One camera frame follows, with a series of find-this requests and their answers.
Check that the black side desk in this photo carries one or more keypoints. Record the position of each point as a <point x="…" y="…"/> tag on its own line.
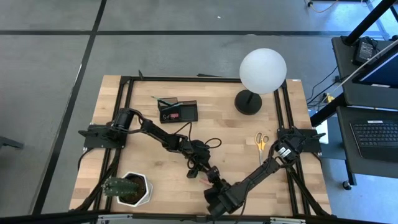
<point x="345" y="71"/>
<point x="351" y="165"/>

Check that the black caster wheel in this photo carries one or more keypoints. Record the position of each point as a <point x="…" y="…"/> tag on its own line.
<point x="347" y="185"/>

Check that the black mesh desk organizer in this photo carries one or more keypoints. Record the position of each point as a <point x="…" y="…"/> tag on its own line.
<point x="188" y="113"/>

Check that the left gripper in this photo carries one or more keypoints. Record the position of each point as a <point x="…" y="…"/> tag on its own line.
<point x="200" y="152"/>

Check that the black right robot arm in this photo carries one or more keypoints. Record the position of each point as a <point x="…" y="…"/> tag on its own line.
<point x="261" y="169"/>

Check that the black power adapter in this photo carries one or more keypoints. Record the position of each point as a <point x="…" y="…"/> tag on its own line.
<point x="365" y="51"/>

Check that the cactus in white pot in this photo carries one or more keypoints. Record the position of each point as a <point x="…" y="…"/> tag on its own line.
<point x="133" y="189"/>

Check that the black rig crossbar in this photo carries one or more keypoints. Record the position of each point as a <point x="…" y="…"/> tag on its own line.
<point x="46" y="217"/>

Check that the grey furniture foot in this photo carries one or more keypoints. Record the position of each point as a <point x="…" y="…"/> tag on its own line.
<point x="9" y="143"/>

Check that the black keyboard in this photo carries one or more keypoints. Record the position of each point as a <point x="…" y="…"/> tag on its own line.
<point x="376" y="133"/>

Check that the yellow plug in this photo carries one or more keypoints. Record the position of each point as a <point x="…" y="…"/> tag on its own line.
<point x="330" y="98"/>

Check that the green pencil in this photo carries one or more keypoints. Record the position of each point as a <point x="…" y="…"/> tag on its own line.
<point x="160" y="99"/>

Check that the white globe table lamp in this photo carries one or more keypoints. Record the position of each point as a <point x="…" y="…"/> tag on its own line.
<point x="262" y="71"/>

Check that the black rig post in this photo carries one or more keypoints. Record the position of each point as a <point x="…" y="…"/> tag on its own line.
<point x="368" y="21"/>

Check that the black aluminium table frame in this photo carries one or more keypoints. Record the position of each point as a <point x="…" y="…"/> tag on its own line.
<point x="186" y="79"/>

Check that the dark computer monitor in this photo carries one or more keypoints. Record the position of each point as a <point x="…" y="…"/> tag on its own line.
<point x="385" y="74"/>

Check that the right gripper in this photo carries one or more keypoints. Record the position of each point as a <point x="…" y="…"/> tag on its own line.
<point x="227" y="200"/>

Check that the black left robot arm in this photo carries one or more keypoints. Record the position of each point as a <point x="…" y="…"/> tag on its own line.
<point x="161" y="137"/>

